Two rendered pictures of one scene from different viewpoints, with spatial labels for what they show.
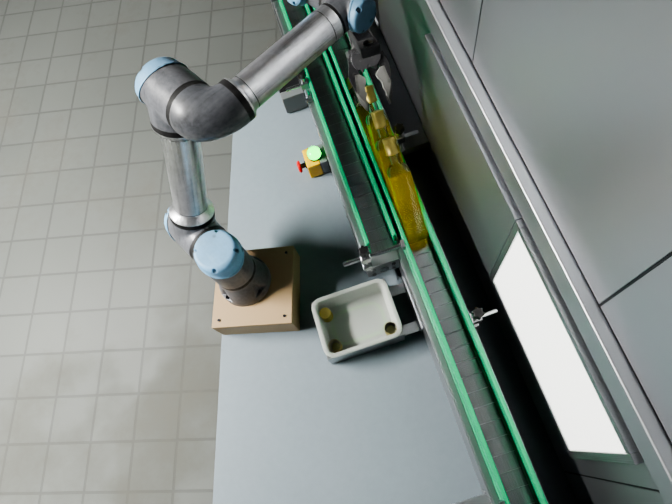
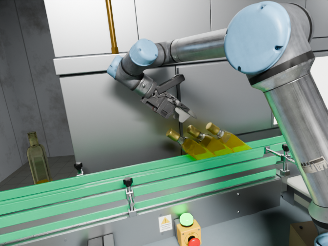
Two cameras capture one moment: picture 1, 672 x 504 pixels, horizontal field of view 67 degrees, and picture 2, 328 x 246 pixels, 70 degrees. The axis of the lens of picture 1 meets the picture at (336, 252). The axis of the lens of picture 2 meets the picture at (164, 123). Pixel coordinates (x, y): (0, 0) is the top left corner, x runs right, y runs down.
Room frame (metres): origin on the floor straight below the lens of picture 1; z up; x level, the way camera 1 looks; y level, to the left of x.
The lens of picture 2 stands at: (1.14, 0.57, 1.35)
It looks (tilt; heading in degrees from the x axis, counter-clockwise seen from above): 15 degrees down; 251
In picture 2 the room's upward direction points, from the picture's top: 5 degrees counter-clockwise
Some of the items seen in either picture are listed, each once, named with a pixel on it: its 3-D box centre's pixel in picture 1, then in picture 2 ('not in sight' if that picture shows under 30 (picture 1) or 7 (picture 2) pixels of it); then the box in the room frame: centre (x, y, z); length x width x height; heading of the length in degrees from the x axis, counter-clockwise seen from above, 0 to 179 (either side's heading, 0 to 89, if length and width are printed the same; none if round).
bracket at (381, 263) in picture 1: (382, 264); (276, 178); (0.46, -0.11, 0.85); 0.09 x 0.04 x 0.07; 87
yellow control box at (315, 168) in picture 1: (315, 161); (187, 233); (0.89, -0.05, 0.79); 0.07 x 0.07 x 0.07; 87
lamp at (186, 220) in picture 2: (313, 152); (186, 218); (0.89, -0.05, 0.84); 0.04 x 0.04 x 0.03
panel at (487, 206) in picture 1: (503, 242); (266, 94); (0.30, -0.34, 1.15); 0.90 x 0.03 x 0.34; 177
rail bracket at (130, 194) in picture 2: (297, 88); (131, 201); (1.06, -0.08, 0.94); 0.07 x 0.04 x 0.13; 87
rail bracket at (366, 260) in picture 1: (374, 255); (280, 157); (0.45, -0.09, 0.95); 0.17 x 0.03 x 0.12; 87
